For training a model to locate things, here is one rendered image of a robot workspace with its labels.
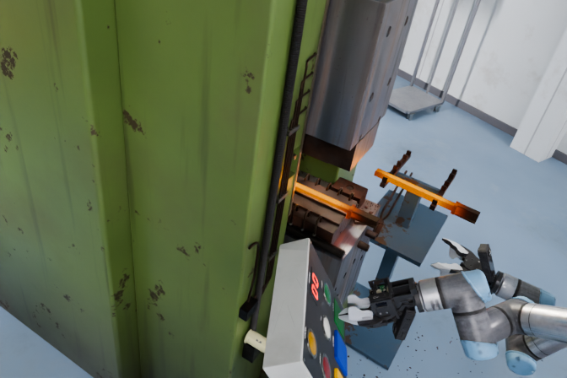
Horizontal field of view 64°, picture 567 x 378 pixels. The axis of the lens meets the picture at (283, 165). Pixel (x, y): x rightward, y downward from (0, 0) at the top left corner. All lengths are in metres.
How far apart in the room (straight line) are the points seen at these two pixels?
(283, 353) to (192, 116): 0.58
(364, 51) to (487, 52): 4.07
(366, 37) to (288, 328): 0.69
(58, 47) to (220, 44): 0.43
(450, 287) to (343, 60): 0.60
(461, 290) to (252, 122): 0.61
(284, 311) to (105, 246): 0.73
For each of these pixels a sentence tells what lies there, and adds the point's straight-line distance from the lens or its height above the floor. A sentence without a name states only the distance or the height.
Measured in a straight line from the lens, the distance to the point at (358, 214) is 1.55.
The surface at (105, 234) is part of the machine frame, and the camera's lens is 1.50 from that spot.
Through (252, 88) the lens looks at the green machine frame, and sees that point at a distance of 0.99.
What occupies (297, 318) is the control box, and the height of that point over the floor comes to 1.19.
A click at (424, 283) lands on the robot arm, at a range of 1.15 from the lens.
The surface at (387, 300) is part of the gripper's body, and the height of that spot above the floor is 1.14.
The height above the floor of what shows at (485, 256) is 1.07.
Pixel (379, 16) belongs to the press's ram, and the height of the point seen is 1.69.
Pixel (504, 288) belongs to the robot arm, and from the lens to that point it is 1.54.
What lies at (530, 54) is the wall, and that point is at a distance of 4.97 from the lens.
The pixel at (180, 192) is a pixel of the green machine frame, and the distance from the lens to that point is 1.30.
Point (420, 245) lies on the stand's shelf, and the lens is 2.02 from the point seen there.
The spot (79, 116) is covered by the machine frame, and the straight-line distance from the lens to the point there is 1.29.
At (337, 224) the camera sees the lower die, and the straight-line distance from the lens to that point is 1.53.
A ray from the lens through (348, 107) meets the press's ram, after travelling 1.21.
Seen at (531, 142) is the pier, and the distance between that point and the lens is 4.77.
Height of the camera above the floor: 1.95
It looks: 33 degrees down
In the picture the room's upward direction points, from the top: 9 degrees clockwise
